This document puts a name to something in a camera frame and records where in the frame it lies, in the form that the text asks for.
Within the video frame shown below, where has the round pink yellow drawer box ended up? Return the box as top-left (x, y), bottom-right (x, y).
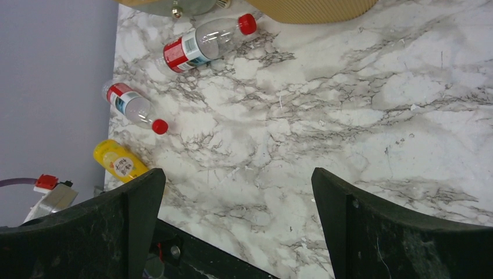
top-left (116, 0), bottom-right (231, 19)

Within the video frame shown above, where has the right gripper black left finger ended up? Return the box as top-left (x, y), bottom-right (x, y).
top-left (1, 169), bottom-right (166, 278)

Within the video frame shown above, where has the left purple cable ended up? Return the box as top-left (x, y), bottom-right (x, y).
top-left (0, 177), bottom-right (40, 189)

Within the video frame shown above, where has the yellow drink bottle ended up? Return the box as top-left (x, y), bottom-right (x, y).
top-left (93, 139), bottom-right (149, 183)

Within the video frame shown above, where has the clear bottle red blue label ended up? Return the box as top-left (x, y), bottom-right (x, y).
top-left (102, 80), bottom-right (169, 135)

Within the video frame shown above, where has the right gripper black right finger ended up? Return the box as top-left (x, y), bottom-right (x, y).
top-left (311, 168), bottom-right (492, 278)

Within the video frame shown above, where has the yellow mesh waste bin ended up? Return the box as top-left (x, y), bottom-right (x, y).
top-left (247, 0), bottom-right (377, 24)

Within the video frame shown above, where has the clear bottle red cap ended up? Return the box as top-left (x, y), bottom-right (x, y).
top-left (154, 13), bottom-right (257, 75)

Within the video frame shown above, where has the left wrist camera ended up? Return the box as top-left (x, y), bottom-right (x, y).
top-left (23, 174), bottom-right (78, 223)

